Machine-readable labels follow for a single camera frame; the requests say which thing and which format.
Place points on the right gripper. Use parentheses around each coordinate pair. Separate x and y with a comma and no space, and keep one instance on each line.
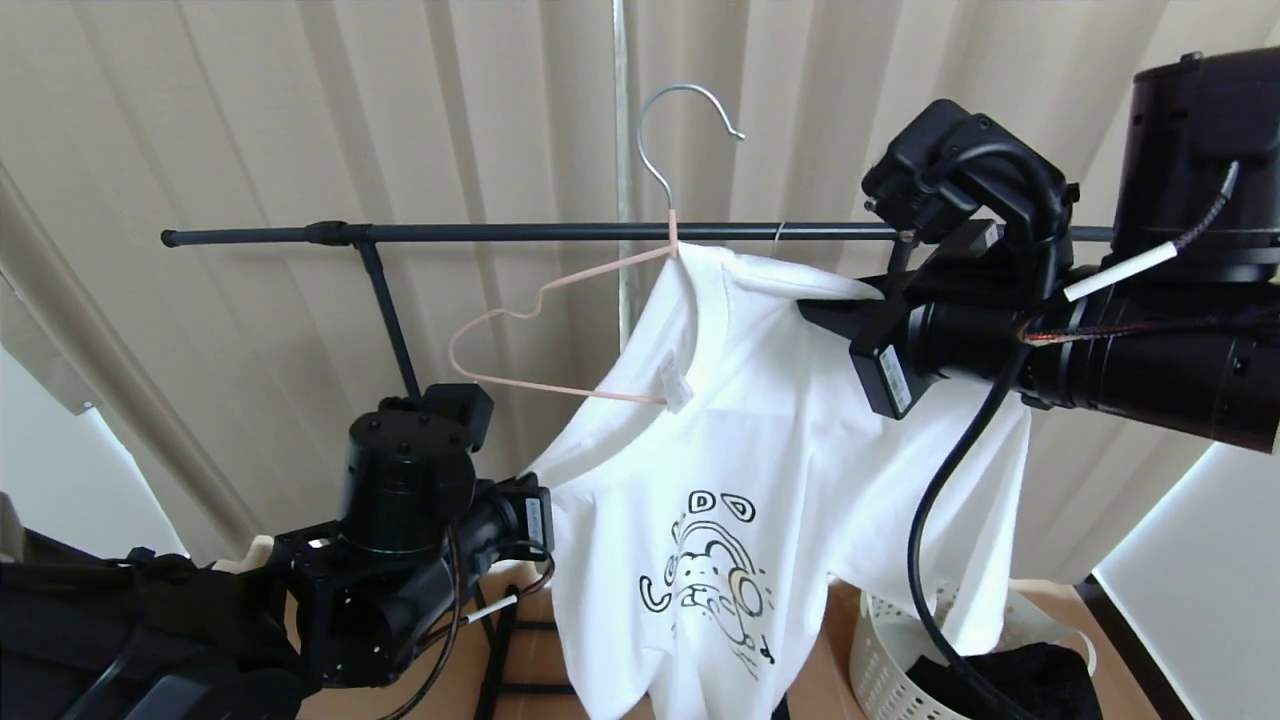
(1150,360)

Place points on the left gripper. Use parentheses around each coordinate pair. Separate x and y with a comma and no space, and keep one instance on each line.
(400,620)

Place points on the white printed t-shirt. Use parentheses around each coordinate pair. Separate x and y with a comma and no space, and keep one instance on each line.
(760,450)

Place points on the pink clothes hanger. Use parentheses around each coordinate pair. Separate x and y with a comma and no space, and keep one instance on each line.
(655,180)
(780,232)

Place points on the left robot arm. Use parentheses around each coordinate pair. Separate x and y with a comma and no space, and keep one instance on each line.
(400,480)

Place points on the black clothes rack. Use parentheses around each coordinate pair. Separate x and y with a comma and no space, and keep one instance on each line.
(450,233)

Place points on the white laundry basket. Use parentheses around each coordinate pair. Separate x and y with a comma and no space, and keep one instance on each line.
(880,650)

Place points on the black garment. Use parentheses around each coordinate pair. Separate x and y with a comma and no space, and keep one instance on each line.
(1040,685)

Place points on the beige curtain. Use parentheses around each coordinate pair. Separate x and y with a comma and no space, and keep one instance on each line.
(250,100)

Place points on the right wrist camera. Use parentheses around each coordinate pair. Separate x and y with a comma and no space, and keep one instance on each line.
(940,160)

